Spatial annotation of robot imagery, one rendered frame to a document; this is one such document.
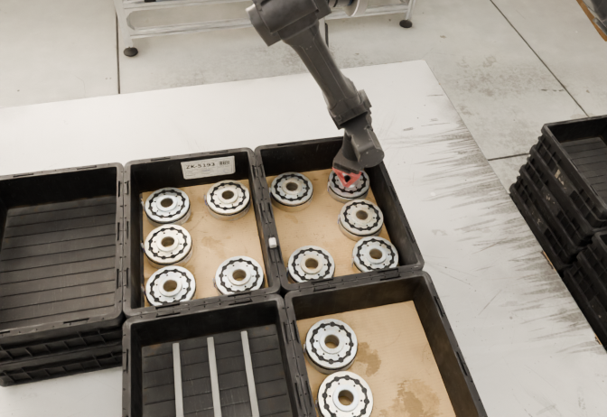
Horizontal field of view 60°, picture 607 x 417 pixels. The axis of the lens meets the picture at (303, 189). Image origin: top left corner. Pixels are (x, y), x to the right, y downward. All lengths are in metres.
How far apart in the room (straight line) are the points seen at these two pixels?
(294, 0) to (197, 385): 0.72
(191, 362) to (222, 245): 0.28
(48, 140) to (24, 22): 1.98
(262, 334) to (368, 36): 2.49
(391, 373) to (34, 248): 0.82
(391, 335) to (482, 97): 2.11
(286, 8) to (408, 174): 0.90
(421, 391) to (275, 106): 1.01
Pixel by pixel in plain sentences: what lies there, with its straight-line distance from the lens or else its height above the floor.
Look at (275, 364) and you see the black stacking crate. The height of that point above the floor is 0.83.
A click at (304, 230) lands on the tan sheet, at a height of 0.83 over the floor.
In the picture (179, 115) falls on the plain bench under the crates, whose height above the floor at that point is 0.70.
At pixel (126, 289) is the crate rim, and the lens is 1.09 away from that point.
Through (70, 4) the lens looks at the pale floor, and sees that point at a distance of 3.75.
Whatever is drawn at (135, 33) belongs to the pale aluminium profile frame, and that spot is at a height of 0.13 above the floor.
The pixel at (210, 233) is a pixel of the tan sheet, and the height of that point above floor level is 0.83.
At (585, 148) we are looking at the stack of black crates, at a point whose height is 0.49.
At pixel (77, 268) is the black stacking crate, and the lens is 1.27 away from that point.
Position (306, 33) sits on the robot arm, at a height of 1.39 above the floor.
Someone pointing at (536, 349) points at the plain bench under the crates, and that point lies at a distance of 1.38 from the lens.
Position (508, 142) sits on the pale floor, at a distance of 2.86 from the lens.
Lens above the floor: 1.85
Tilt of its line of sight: 50 degrees down
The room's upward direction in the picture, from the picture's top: 4 degrees clockwise
